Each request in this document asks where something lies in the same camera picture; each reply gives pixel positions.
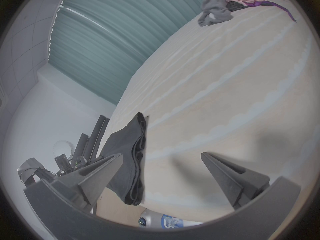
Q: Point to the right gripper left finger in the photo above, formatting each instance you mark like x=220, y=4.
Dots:
x=95, y=181

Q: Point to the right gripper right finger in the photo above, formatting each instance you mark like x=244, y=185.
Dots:
x=235, y=181

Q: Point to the black garment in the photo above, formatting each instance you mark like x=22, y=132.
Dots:
x=127, y=159

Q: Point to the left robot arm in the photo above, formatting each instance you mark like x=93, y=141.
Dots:
x=65, y=164

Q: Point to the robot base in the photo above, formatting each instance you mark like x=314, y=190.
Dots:
x=155, y=220

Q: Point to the black chest of drawers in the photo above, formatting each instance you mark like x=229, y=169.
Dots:
x=97, y=136

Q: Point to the round white mirror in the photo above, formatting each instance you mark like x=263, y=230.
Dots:
x=62, y=147

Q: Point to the bed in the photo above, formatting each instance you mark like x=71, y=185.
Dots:
x=225, y=96

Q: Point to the blue-green curtain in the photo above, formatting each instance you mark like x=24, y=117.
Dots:
x=150, y=11
x=100, y=64

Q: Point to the grey garment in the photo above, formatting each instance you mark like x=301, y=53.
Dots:
x=215, y=9

